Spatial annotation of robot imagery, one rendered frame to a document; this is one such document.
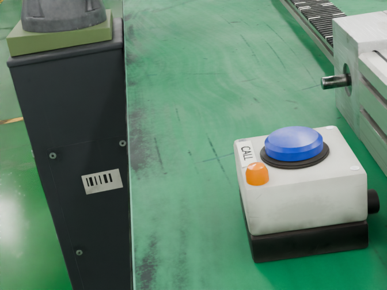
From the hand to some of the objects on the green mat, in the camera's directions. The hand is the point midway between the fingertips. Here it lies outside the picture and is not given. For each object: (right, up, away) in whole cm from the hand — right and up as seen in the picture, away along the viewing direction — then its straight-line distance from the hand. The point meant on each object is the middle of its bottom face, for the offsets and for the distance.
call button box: (-30, -15, -16) cm, 37 cm away
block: (-20, -6, -2) cm, 21 cm away
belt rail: (-21, +21, +56) cm, 63 cm away
